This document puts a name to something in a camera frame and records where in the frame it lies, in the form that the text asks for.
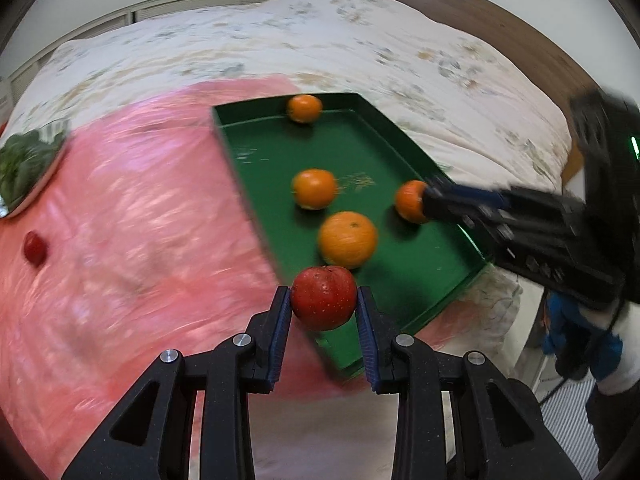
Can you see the black rimmed white plate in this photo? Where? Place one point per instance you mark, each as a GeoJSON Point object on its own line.
{"type": "Point", "coordinates": [47, 180]}

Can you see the green leafy vegetable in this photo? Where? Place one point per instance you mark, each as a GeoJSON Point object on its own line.
{"type": "Point", "coordinates": [22, 160]}

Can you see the pink plastic sheet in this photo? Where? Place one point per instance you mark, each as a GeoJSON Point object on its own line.
{"type": "Point", "coordinates": [140, 220]}

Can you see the wooden headboard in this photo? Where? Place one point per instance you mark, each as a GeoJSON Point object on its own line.
{"type": "Point", "coordinates": [480, 15]}

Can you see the red apple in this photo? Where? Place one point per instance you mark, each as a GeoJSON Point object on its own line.
{"type": "Point", "coordinates": [324, 297]}
{"type": "Point", "coordinates": [35, 248]}

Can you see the green rectangular tray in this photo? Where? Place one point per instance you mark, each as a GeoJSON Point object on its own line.
{"type": "Point", "coordinates": [390, 160]}

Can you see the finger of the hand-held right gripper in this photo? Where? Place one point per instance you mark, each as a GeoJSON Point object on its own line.
{"type": "Point", "coordinates": [480, 197]}
{"type": "Point", "coordinates": [520, 240]}

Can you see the small orange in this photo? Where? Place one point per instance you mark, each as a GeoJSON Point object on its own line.
{"type": "Point", "coordinates": [314, 188]}
{"type": "Point", "coordinates": [409, 201]}
{"type": "Point", "coordinates": [304, 108]}

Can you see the large orange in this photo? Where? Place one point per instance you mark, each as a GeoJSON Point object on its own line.
{"type": "Point", "coordinates": [347, 239]}

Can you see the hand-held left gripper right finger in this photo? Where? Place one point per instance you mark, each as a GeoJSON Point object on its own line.
{"type": "Point", "coordinates": [367, 340]}

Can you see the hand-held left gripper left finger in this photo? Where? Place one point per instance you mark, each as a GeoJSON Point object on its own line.
{"type": "Point", "coordinates": [280, 340]}

